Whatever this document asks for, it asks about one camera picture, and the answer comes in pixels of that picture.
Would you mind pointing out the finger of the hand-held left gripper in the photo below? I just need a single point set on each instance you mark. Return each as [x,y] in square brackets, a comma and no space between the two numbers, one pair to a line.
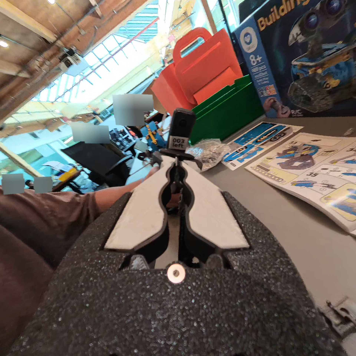
[163,161]

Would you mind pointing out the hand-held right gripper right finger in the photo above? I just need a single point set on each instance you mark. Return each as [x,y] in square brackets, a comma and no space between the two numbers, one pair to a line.
[214,219]

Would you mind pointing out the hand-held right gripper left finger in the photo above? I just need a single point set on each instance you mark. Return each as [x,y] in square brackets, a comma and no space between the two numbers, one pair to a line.
[136,219]

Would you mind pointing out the pile of grey track pieces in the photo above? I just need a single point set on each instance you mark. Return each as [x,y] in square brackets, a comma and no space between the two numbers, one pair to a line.
[336,319]

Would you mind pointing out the person's left forearm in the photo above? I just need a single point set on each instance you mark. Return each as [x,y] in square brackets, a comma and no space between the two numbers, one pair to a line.
[116,193]

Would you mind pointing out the grey desk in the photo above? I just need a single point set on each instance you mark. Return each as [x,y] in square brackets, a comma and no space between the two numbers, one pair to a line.
[278,222]

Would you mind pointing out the person's left hand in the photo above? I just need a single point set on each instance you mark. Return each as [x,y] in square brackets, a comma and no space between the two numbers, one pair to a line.
[151,173]

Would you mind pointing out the crumpled clear plastic bag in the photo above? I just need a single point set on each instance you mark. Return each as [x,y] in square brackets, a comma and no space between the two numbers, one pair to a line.
[208,153]

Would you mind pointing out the green plastic bin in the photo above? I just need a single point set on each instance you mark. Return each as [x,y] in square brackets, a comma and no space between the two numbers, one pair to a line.
[228,116]

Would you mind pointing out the orange paper bag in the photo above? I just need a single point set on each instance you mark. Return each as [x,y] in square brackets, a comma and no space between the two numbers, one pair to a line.
[205,69]

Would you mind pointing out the black office chair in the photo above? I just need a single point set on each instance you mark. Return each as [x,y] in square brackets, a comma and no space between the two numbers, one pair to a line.
[94,161]

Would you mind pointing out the blue sticker sheet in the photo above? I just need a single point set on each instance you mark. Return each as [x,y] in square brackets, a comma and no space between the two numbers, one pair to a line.
[258,141]

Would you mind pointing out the building instruction booklet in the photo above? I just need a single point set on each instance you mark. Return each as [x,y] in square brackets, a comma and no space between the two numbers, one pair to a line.
[314,178]

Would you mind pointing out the blue building set box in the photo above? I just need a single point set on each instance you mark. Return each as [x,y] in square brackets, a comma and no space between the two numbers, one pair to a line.
[306,55]

